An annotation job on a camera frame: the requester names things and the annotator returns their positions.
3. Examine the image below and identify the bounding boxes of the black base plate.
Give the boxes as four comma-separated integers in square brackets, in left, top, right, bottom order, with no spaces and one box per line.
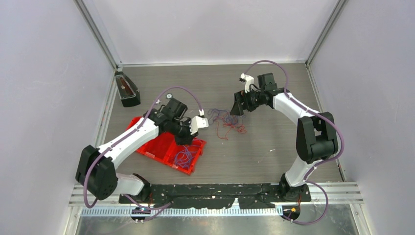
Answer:
[131,183,311,209]

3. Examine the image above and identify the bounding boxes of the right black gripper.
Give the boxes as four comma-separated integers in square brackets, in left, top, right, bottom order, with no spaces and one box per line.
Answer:
[231,87,265,116]

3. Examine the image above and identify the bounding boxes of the red three-compartment bin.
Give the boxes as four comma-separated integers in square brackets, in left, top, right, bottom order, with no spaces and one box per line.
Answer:
[136,133,207,175]

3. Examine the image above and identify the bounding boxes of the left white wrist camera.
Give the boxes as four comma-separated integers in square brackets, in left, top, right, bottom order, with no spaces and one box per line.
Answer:
[189,109,209,136]

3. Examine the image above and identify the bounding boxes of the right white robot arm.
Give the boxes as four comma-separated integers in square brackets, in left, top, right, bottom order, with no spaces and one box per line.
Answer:
[231,73,339,201]

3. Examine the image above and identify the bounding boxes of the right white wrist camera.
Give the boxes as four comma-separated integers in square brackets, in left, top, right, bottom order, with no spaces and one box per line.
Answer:
[239,73,254,93]

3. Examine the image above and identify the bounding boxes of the red blue cables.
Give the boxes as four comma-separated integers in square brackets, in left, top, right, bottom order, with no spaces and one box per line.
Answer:
[207,108,248,140]

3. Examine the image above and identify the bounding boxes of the slotted cable duct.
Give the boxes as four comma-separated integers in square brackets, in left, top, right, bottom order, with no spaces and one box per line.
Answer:
[80,206,283,218]

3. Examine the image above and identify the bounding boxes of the black wedge stand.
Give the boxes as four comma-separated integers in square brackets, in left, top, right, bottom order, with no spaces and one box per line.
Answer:
[114,71,141,108]

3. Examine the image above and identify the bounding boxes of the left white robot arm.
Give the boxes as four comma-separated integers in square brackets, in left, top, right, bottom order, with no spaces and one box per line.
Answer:
[75,98,208,203]

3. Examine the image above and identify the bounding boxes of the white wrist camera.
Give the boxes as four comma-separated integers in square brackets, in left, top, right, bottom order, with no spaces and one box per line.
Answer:
[189,109,209,136]
[239,73,254,93]

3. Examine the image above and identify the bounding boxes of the light blue thin cable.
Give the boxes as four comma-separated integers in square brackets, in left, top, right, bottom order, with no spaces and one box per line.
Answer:
[173,147,198,170]

